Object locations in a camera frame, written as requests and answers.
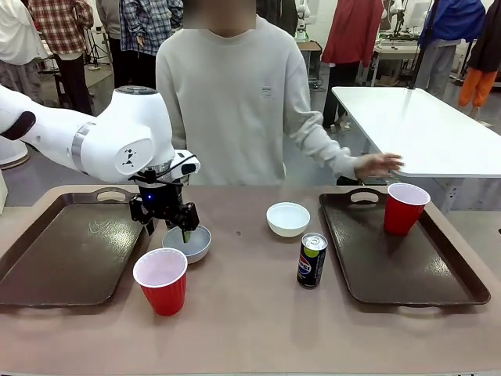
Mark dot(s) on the bystander in orange trousers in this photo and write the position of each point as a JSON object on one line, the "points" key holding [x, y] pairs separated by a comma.
{"points": [[483, 66]]}

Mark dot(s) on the bystander in blue jacket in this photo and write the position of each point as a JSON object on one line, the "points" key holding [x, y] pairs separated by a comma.
{"points": [[446, 43]]}

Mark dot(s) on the red plastic cup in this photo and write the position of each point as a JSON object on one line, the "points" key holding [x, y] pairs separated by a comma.
{"points": [[405, 209], [161, 280]]}

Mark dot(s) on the grey bowl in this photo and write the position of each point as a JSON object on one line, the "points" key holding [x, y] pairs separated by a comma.
{"points": [[197, 244]]}

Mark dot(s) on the person's left forearm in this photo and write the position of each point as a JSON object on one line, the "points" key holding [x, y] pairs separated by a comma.
{"points": [[321, 141]]}

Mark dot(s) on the person's left hand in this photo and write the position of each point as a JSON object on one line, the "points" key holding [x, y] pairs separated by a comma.
{"points": [[377, 163]]}

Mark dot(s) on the background workbench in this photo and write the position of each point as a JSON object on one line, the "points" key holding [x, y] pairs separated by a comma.
{"points": [[395, 58]]}

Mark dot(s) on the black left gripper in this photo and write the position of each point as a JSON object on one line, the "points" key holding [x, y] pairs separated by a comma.
{"points": [[162, 197]]}

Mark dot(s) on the white bowl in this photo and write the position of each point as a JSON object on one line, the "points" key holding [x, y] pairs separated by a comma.
{"points": [[288, 219]]}

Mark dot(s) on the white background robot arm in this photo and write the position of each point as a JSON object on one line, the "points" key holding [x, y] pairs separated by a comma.
{"points": [[303, 19]]}

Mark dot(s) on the black Pepsi can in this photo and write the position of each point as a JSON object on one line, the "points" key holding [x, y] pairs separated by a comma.
{"points": [[311, 262]]}

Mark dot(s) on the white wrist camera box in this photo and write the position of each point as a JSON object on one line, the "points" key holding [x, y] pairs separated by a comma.
{"points": [[187, 164]]}

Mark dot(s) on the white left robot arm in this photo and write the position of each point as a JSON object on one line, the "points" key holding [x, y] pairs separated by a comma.
{"points": [[113, 137]]}

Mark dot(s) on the bystander in red jacket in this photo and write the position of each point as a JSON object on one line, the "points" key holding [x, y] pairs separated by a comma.
{"points": [[348, 47]]}

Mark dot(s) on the round white wooden-rimmed base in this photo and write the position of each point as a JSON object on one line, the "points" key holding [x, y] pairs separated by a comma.
{"points": [[13, 154]]}

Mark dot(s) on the bystander in white shirt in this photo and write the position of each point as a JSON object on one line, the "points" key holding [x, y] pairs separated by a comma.
{"points": [[17, 43]]}

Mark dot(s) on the white background table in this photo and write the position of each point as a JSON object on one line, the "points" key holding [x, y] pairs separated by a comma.
{"points": [[426, 133]]}

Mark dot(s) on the bystander in red plaid shirt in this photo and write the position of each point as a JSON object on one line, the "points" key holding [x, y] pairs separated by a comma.
{"points": [[64, 35]]}

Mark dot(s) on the bystander in blue plaid shirt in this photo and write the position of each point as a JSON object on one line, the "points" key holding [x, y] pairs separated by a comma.
{"points": [[145, 31]]}

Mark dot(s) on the black vertical pole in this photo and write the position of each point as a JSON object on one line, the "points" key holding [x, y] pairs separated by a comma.
{"points": [[420, 47]]}

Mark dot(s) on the person in beige sweater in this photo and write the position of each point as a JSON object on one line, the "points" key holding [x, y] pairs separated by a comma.
{"points": [[231, 105]]}

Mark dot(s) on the brown plastic tray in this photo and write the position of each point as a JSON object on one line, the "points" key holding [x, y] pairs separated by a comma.
{"points": [[66, 250], [395, 258]]}

